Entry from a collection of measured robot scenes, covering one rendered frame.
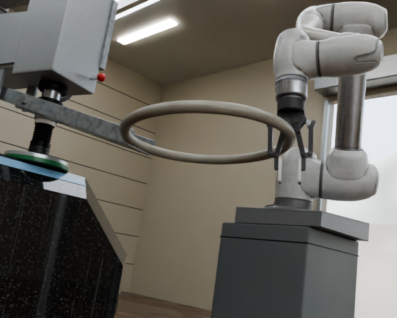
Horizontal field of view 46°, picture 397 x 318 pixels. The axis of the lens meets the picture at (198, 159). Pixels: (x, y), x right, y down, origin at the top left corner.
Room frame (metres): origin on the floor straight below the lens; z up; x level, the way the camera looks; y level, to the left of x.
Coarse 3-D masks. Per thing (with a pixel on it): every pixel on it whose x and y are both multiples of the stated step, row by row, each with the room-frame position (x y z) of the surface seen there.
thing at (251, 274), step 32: (224, 224) 1.88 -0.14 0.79; (256, 224) 1.77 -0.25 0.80; (224, 256) 1.86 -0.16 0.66; (256, 256) 1.75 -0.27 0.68; (288, 256) 1.65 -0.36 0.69; (320, 256) 1.67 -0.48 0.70; (352, 256) 1.85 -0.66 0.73; (224, 288) 1.85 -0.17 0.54; (256, 288) 1.74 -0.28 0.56; (288, 288) 1.65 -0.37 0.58; (320, 288) 1.68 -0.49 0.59; (352, 288) 1.86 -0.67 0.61
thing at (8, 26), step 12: (0, 12) 1.74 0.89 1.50; (24, 12) 1.56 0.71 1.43; (0, 24) 1.60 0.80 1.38; (12, 24) 1.57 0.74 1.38; (0, 36) 1.59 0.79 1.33; (12, 36) 1.56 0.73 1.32; (0, 48) 1.59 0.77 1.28; (12, 48) 1.55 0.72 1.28; (0, 60) 1.58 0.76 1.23; (12, 60) 1.55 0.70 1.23; (0, 72) 1.59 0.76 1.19; (0, 84) 1.59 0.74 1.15; (12, 84) 1.75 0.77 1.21; (24, 84) 1.73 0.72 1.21
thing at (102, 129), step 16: (0, 96) 1.61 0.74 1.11; (16, 96) 1.57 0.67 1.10; (32, 96) 1.53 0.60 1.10; (32, 112) 1.68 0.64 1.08; (48, 112) 1.49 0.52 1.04; (64, 112) 1.45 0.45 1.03; (80, 112) 1.42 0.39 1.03; (80, 128) 1.41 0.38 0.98; (96, 128) 1.38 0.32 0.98; (112, 128) 1.35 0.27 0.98; (128, 144) 1.32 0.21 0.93
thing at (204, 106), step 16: (144, 112) 1.08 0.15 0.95; (160, 112) 1.05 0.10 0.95; (176, 112) 1.04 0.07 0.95; (192, 112) 1.03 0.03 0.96; (208, 112) 1.03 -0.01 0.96; (224, 112) 1.02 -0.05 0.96; (240, 112) 1.03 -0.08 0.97; (256, 112) 1.04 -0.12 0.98; (128, 128) 1.18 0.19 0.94; (288, 128) 1.12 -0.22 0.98; (144, 144) 1.37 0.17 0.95; (288, 144) 1.23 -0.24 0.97; (176, 160) 1.47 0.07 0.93; (192, 160) 1.48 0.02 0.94; (208, 160) 1.48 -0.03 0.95; (224, 160) 1.46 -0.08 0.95; (240, 160) 1.44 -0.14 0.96; (256, 160) 1.41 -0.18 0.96
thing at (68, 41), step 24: (48, 0) 1.48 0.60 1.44; (72, 0) 1.45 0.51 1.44; (96, 0) 1.54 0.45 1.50; (24, 24) 1.52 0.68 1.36; (48, 24) 1.46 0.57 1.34; (72, 24) 1.47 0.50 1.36; (96, 24) 1.56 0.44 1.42; (24, 48) 1.51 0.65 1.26; (48, 48) 1.45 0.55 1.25; (72, 48) 1.49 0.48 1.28; (96, 48) 1.59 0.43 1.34; (24, 72) 1.50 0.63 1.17; (48, 72) 1.46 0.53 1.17; (72, 72) 1.51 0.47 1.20; (96, 72) 1.61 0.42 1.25
